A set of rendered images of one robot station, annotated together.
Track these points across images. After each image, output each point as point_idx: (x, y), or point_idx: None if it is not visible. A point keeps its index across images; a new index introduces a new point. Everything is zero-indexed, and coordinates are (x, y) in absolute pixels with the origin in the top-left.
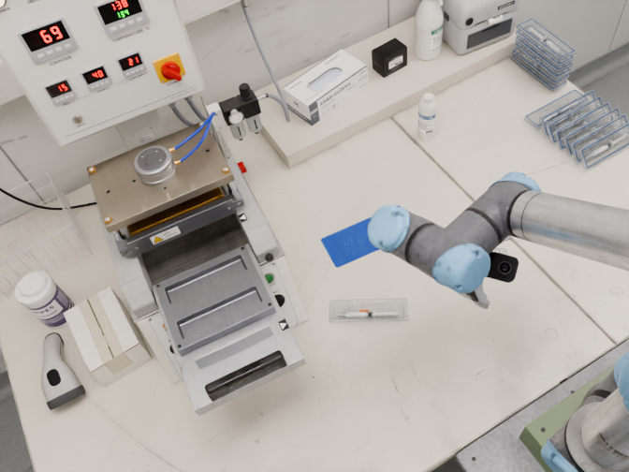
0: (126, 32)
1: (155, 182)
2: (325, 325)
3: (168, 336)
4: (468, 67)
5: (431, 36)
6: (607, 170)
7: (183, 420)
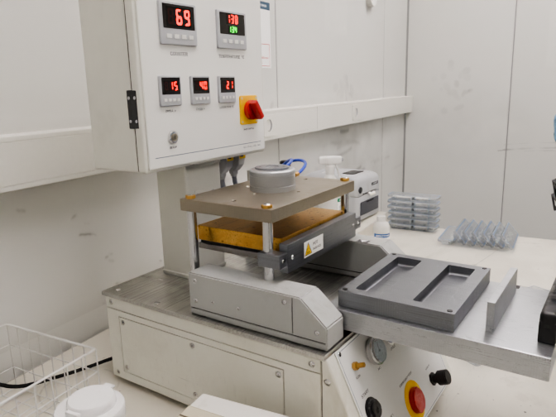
0: (229, 52)
1: (286, 186)
2: (472, 373)
3: (410, 326)
4: (369, 227)
5: (337, 203)
6: (524, 250)
7: None
